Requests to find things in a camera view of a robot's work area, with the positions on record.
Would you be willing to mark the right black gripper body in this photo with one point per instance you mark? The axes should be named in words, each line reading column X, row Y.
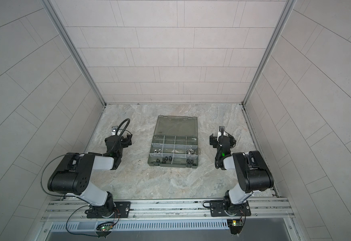
column 216, row 144

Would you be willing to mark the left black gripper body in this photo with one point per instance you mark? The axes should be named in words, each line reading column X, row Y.
column 124, row 143

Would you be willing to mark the grey plastic organizer box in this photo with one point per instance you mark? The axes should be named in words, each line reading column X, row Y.
column 174, row 135

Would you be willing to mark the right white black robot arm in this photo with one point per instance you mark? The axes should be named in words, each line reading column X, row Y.
column 252, row 173

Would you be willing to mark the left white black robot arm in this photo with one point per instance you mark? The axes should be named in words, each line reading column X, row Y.
column 73, row 174

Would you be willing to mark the right controller board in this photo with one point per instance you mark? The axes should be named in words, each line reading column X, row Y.
column 235, row 226

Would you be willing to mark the controller board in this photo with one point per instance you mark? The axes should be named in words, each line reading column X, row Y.
column 235, row 226
column 104, row 229

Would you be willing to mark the left controller board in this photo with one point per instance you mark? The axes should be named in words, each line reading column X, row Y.
column 104, row 229

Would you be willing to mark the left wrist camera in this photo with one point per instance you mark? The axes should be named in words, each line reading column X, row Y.
column 114, row 128

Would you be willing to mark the aluminium mounting rail frame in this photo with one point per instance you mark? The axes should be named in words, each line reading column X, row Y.
column 164, row 215

